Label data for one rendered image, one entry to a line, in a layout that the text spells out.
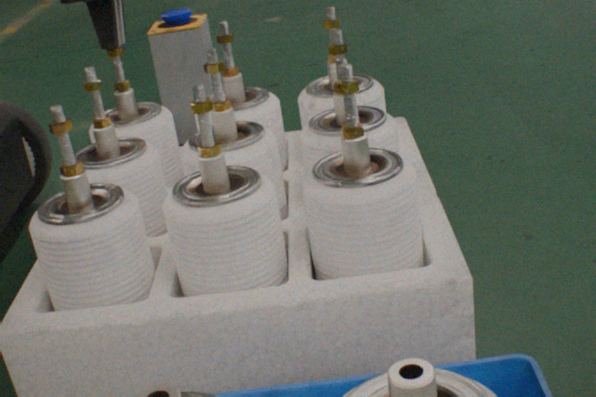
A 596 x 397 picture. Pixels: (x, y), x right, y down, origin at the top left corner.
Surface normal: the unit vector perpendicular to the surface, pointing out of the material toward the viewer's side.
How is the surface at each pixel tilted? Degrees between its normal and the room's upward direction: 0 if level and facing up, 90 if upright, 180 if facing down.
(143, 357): 90
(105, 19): 90
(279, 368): 90
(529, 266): 0
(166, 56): 90
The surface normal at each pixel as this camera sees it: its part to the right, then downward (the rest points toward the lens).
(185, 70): 0.01, 0.39
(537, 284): -0.14, -0.91
